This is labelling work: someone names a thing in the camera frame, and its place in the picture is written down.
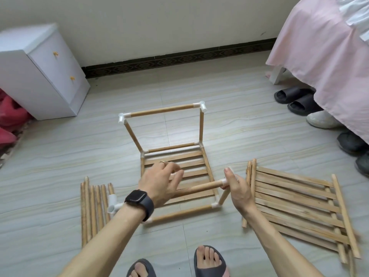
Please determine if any person's right hand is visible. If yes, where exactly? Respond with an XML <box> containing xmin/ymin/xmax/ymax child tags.
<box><xmin>222</xmin><ymin>167</ymin><xmax>258</xmax><ymax>217</ymax></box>

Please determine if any person's left hand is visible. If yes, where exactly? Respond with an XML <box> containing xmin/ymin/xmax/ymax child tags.
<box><xmin>136</xmin><ymin>161</ymin><xmax>185</xmax><ymax>208</ymax></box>

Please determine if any single wooden stick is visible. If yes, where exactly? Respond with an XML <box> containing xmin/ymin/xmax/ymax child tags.
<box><xmin>199</xmin><ymin>110</ymin><xmax>205</xmax><ymax>145</ymax></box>
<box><xmin>145</xmin><ymin>142</ymin><xmax>201</xmax><ymax>154</ymax></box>
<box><xmin>124</xmin><ymin>122</ymin><xmax>145</xmax><ymax>155</ymax></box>
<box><xmin>130</xmin><ymin>103</ymin><xmax>200</xmax><ymax>118</ymax></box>
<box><xmin>143</xmin><ymin>205</ymin><xmax>214</xmax><ymax>224</ymax></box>
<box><xmin>218</xmin><ymin>187</ymin><xmax>231</xmax><ymax>207</ymax></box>
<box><xmin>118</xmin><ymin>179</ymin><xmax>227</xmax><ymax>211</ymax></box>

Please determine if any slatted wooden shelf panel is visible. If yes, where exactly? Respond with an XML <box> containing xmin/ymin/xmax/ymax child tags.
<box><xmin>140</xmin><ymin>146</ymin><xmax>219</xmax><ymax>208</ymax></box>
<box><xmin>241</xmin><ymin>159</ymin><xmax>363</xmax><ymax>262</ymax></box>

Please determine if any pile of wooden dowels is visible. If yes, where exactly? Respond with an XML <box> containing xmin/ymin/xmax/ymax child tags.
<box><xmin>80</xmin><ymin>176</ymin><xmax>116</xmax><ymax>247</ymax></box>

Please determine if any person's left forearm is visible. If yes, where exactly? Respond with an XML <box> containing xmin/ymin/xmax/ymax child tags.
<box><xmin>58</xmin><ymin>205</ymin><xmax>151</xmax><ymax>277</ymax></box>

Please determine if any person's right forearm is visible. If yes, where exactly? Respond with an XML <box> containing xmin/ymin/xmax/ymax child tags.
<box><xmin>242</xmin><ymin>207</ymin><xmax>326</xmax><ymax>277</ymax></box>

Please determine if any person's black sandal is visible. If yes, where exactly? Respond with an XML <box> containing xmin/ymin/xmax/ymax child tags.
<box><xmin>127</xmin><ymin>258</ymin><xmax>158</xmax><ymax>277</ymax></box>
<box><xmin>194</xmin><ymin>245</ymin><xmax>228</xmax><ymax>277</ymax></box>

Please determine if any black smartwatch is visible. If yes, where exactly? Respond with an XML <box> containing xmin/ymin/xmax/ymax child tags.
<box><xmin>125</xmin><ymin>190</ymin><xmax>155</xmax><ymax>222</ymax></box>

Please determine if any black slipper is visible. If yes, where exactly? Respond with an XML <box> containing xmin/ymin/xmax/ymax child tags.
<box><xmin>287</xmin><ymin>93</ymin><xmax>324</xmax><ymax>117</ymax></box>
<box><xmin>274</xmin><ymin>86</ymin><xmax>315</xmax><ymax>104</ymax></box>

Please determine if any white shoe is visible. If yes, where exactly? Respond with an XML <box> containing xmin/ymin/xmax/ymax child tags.
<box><xmin>306</xmin><ymin>110</ymin><xmax>344</xmax><ymax>129</ymax></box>

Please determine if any dark shoe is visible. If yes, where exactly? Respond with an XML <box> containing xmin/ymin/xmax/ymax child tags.
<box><xmin>354</xmin><ymin>150</ymin><xmax>369</xmax><ymax>177</ymax></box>
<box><xmin>337</xmin><ymin>131</ymin><xmax>369</xmax><ymax>156</ymax></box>

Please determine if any white bed leg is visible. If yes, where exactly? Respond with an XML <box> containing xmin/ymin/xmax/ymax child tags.
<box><xmin>268</xmin><ymin>66</ymin><xmax>286</xmax><ymax>85</ymax></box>

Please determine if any white box cabinet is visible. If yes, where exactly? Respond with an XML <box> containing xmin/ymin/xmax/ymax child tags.
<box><xmin>0</xmin><ymin>23</ymin><xmax>91</xmax><ymax>121</ymax></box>

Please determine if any red fleece blanket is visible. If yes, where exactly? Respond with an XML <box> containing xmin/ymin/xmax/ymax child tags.
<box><xmin>0</xmin><ymin>89</ymin><xmax>32</xmax><ymax>149</ymax></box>

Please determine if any pink ruffled bed skirt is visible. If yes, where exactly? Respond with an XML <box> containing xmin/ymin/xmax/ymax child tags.
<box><xmin>265</xmin><ymin>0</ymin><xmax>369</xmax><ymax>142</ymax></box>

